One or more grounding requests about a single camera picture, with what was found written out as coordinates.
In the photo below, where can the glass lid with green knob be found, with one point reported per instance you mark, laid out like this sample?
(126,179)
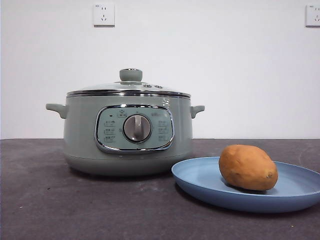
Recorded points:
(130,74)

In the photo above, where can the brown potato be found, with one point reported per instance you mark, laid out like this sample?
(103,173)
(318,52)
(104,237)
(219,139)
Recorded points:
(247,167)

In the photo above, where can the blue round plate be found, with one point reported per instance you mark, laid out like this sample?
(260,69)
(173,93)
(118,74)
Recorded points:
(200,180)

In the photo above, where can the pale green electric steamer pot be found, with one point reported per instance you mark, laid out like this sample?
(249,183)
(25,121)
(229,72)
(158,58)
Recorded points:
(80,130)

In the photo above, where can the white wall socket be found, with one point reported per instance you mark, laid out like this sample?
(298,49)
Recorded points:
(104,15)
(313,15)

